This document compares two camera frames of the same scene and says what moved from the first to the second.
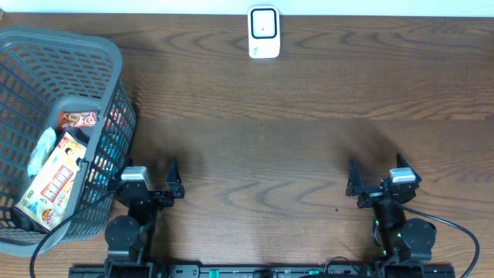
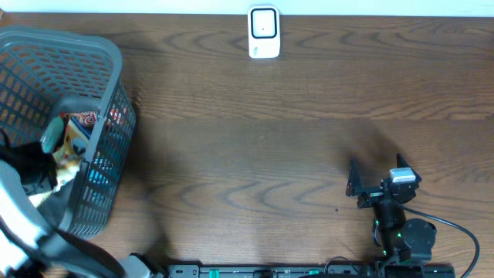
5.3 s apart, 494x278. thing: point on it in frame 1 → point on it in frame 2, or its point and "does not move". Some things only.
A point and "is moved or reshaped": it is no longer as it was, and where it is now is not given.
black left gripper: [174, 185] → [39, 167]
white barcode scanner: [264, 32] does not move
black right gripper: [355, 187] does not move
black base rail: [262, 271] does not move
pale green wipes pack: [46, 144] is moved or reshaped
